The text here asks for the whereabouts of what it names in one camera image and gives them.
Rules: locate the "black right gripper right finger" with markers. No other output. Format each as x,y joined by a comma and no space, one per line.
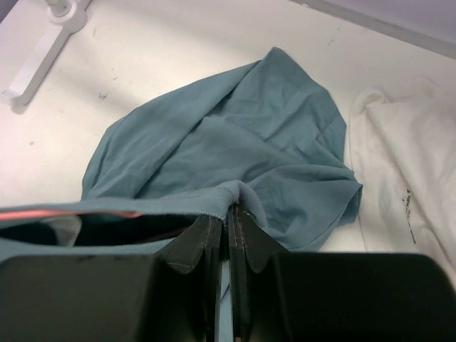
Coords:
258,297

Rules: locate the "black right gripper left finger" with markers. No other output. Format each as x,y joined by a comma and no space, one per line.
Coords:
188,284

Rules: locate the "blue t shirt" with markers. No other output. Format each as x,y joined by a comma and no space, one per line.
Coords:
264,136

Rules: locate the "white cloth on table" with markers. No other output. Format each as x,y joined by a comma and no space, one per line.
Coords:
401,147

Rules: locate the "white clothes rack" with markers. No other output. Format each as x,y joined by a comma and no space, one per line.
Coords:
64,19

